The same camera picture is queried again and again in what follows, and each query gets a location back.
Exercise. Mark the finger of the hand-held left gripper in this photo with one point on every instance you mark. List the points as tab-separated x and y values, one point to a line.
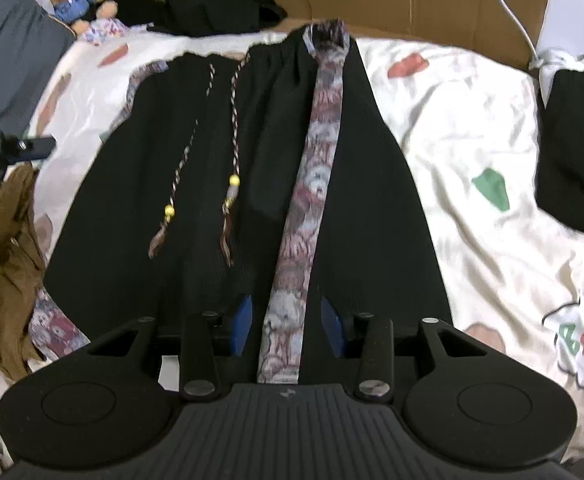
29	147

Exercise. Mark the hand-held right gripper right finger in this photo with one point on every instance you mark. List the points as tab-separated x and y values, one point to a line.
333	330

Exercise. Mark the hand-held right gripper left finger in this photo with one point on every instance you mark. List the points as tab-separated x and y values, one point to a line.
242	325

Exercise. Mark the black skirt with patterned trim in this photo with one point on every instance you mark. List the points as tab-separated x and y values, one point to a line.
371	185

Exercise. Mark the brown cloth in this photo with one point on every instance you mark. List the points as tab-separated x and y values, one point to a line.
2	270

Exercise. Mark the doll in floral clothes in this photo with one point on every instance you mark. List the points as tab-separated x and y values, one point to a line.
104	27

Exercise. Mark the grey cushion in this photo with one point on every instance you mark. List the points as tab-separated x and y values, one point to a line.
7	50

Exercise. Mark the brown cardboard sheet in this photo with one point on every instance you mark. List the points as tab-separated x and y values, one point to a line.
421	0

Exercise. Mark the cream bear printed blanket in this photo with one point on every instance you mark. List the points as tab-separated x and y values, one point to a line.
471	125

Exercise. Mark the white cloth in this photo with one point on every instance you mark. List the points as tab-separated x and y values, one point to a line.
556	57

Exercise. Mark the teddy bear in blue shirt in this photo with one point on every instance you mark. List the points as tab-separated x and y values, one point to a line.
77	2

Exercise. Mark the folded black garment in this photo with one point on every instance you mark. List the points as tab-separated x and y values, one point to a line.
571	160

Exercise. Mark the crumpled black garment pile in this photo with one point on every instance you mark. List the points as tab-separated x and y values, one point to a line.
222	5

